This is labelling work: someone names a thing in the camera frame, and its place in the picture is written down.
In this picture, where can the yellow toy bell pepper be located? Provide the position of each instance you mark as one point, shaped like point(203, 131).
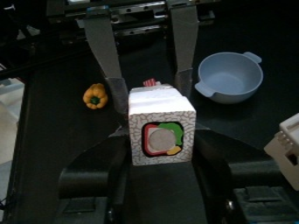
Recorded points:
point(95, 96)

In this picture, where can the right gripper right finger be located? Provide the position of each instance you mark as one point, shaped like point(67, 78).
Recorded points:
point(218, 157)

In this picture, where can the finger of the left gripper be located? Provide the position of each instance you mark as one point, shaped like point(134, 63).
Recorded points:
point(185, 43)
point(104, 52)

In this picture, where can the white toy sushi roll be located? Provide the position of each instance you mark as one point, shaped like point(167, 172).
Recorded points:
point(162, 110)

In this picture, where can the red white striped toy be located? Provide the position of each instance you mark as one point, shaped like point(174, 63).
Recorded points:
point(151, 82)

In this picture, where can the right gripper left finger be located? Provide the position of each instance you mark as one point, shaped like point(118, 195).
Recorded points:
point(91, 186)

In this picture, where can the white toy knife block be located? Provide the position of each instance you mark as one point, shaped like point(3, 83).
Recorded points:
point(286, 151)

